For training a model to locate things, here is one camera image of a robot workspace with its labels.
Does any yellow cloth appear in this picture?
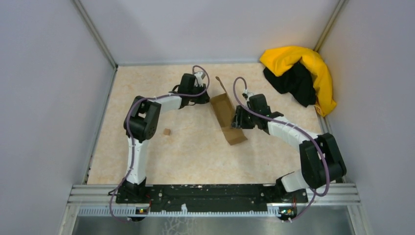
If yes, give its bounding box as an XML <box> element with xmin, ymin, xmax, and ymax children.
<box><xmin>259</xmin><ymin>46</ymin><xmax>337</xmax><ymax>117</ymax></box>

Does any aluminium front rail frame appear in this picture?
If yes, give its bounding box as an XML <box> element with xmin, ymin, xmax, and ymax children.
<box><xmin>59</xmin><ymin>183</ymin><xmax>373</xmax><ymax>235</ymax></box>

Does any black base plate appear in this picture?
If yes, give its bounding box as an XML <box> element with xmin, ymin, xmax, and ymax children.
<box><xmin>131</xmin><ymin>184</ymin><xmax>308</xmax><ymax>212</ymax></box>

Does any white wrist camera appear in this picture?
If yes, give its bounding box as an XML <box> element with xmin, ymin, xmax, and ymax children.
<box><xmin>193</xmin><ymin>71</ymin><xmax>206</xmax><ymax>87</ymax></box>
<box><xmin>242</xmin><ymin>91</ymin><xmax>254</xmax><ymax>100</ymax></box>

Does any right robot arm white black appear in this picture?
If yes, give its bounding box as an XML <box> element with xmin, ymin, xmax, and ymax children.
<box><xmin>231</xmin><ymin>90</ymin><xmax>346</xmax><ymax>202</ymax></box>

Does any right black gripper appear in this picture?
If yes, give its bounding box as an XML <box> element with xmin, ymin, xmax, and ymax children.
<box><xmin>231</xmin><ymin>105</ymin><xmax>259</xmax><ymax>129</ymax></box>

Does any black cloth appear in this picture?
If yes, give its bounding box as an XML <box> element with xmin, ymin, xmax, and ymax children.
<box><xmin>263</xmin><ymin>61</ymin><xmax>317</xmax><ymax>107</ymax></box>

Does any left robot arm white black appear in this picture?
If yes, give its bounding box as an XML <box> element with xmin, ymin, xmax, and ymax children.
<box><xmin>115</xmin><ymin>71</ymin><xmax>210</xmax><ymax>204</ymax></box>

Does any small brown cardboard scrap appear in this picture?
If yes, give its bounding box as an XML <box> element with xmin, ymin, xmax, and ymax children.
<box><xmin>163</xmin><ymin>128</ymin><xmax>171</xmax><ymax>136</ymax></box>

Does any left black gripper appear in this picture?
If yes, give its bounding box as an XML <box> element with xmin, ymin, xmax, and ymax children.
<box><xmin>188</xmin><ymin>83</ymin><xmax>211</xmax><ymax>104</ymax></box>

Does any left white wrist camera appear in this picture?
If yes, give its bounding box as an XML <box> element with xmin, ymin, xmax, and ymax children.
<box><xmin>193</xmin><ymin>71</ymin><xmax>206</xmax><ymax>87</ymax></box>

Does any right corner aluminium post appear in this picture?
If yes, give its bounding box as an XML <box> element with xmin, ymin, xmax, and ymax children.
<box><xmin>313</xmin><ymin>0</ymin><xmax>349</xmax><ymax>53</ymax></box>

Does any brown cardboard box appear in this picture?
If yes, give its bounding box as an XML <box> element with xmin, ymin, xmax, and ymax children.
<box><xmin>210</xmin><ymin>76</ymin><xmax>248</xmax><ymax>145</ymax></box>

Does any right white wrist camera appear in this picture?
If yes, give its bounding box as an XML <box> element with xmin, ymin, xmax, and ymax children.
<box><xmin>242</xmin><ymin>91</ymin><xmax>254</xmax><ymax>100</ymax></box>

